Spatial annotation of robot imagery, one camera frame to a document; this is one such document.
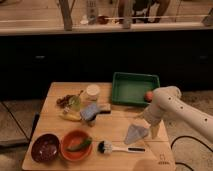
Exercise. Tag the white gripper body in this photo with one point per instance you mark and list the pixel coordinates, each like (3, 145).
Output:
(153, 114)

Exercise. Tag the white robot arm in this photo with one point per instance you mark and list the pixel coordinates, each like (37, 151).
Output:
(167, 99)

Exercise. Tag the dark red grapes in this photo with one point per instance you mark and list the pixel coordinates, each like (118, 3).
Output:
(64, 101)

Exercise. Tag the green plastic tray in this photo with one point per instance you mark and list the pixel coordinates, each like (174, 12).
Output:
(130, 88)

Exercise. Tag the yellow banana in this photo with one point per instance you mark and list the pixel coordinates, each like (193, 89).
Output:
(70, 117)

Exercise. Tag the green pepper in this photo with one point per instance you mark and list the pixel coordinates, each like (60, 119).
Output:
(84, 144)

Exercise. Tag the grey-blue towel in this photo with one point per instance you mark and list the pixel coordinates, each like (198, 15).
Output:
(135, 133)

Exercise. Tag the red apple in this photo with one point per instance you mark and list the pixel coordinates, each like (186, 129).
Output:
(148, 96)

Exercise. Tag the brown block toy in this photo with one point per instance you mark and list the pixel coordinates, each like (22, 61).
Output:
(105, 108)

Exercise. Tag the orange bowl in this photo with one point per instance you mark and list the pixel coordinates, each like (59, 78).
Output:
(73, 138)

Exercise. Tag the green pear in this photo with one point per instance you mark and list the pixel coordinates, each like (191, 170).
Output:
(74, 103)

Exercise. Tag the dark purple bowl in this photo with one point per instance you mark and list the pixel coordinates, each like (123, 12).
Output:
(45, 148)

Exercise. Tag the blue sponge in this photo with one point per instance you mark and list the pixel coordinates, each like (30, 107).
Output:
(89, 112)

